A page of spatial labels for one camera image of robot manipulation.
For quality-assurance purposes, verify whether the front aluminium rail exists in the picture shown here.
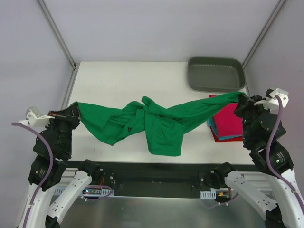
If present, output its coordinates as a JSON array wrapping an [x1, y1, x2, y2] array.
[[54, 169, 272, 196]]

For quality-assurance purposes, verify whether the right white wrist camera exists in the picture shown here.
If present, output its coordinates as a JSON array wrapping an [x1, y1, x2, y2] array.
[[254, 88, 289, 111]]

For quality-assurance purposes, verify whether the left aluminium frame post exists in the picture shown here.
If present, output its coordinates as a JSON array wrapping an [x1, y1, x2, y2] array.
[[36, 0, 77, 69]]

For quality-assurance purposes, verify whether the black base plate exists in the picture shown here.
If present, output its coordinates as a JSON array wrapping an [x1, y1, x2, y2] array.
[[54, 160, 266, 198]]

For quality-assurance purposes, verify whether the left white cable duct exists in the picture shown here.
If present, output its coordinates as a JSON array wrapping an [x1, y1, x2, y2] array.
[[54, 186, 114, 198]]

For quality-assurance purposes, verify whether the grey plastic bin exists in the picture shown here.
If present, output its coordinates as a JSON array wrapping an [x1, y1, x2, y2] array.
[[187, 57, 246, 93]]

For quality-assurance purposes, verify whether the white cable duct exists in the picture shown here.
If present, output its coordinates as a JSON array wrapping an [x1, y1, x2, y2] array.
[[199, 190, 217, 200], [54, 186, 114, 198]]

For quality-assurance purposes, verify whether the pink folded t-shirt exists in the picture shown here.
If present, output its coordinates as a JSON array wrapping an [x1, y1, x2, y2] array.
[[213, 103, 243, 135]]

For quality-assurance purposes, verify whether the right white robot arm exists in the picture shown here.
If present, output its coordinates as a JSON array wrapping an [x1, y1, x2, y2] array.
[[207, 94, 304, 228]]

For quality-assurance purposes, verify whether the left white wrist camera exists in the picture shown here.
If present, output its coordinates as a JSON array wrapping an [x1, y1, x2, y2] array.
[[18, 106, 52, 127]]

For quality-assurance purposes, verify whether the right white cable duct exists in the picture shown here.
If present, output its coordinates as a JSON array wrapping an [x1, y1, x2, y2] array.
[[199, 190, 217, 200]]

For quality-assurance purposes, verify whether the blue folded t-shirt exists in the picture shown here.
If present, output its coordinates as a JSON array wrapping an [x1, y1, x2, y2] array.
[[207, 117, 242, 141]]

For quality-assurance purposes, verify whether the green t-shirt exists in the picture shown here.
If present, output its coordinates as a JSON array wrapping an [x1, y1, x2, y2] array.
[[74, 92, 246, 156]]

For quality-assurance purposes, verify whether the aluminium frame post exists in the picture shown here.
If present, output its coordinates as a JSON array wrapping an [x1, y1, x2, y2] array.
[[36, 0, 77, 69], [242, 0, 288, 68]]

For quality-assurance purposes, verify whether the left aluminium table rail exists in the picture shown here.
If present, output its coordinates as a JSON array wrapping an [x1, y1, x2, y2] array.
[[60, 65, 79, 109]]

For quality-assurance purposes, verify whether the right aluminium frame post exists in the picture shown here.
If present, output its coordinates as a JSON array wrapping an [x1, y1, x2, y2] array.
[[242, 0, 288, 68]]

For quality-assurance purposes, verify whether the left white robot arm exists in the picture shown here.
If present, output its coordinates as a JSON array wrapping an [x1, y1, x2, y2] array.
[[12, 104, 102, 228]]

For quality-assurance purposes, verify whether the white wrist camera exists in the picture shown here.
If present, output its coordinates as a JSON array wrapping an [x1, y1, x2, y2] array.
[[18, 106, 52, 127], [254, 88, 289, 111]]

